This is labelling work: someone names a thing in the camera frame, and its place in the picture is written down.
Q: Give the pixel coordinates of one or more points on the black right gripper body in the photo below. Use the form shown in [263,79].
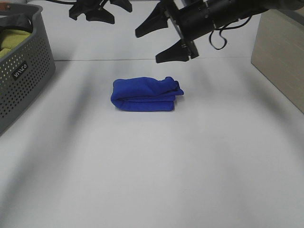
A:
[203,17]

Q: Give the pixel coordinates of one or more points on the yellow-green towel in basket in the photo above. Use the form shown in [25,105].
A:
[11,38]

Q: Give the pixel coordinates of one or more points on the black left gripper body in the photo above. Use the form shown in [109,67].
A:
[124,4]

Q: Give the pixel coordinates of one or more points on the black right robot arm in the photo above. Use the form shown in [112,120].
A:
[258,6]

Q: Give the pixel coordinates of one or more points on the dark cloth in basket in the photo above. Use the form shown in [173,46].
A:
[16,22]

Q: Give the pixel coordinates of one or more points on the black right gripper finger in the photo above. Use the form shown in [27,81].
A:
[178,52]
[158,19]

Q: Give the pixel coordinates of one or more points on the beige storage box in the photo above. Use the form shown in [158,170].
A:
[278,52]

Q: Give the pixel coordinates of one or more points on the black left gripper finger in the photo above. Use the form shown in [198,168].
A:
[99,14]
[76,10]

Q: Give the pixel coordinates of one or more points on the blue towel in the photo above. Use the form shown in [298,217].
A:
[145,94]

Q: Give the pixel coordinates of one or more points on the grey perforated laundry basket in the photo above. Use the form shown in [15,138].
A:
[25,71]

